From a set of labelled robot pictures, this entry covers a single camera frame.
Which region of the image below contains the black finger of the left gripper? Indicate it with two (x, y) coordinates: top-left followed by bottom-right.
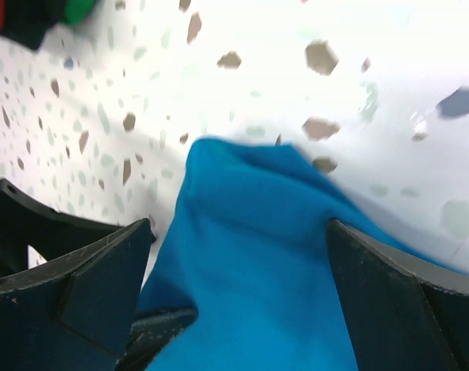
(0, 179), (123, 279)
(116, 307), (198, 371)

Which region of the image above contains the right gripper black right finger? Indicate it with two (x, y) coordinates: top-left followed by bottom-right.
(326, 220), (469, 371)

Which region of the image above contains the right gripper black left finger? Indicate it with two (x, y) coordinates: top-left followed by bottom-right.
(0, 219), (153, 370)

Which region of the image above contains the blue t shirt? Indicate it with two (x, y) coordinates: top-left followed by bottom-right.
(139, 138), (447, 370)

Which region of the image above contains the folded black t shirt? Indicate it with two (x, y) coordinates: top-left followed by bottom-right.
(0, 0), (67, 51)

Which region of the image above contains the folded green t shirt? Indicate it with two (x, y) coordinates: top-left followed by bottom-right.
(63, 0), (97, 26)

